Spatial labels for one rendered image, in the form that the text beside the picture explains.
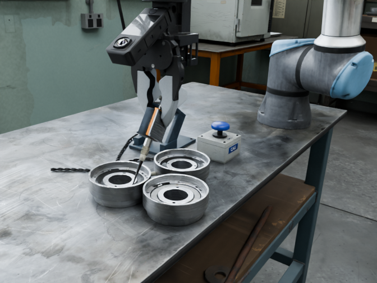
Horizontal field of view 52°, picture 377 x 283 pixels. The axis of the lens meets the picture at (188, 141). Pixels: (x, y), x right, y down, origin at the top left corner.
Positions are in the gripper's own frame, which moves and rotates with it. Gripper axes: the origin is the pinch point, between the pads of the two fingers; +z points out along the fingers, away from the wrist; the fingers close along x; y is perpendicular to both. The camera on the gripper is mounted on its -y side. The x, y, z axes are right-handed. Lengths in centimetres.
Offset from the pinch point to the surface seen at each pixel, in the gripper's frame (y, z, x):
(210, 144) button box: 17.1, 9.5, -1.8
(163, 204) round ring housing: -9.7, 9.1, -8.5
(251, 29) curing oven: 225, 3, 79
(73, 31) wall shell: 124, 5, 154
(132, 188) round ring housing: -8.0, 9.4, -1.4
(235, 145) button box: 21.2, 10.3, -5.6
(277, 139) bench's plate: 38.4, 13.2, -9.2
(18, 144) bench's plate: -1.5, 12.9, 36.9
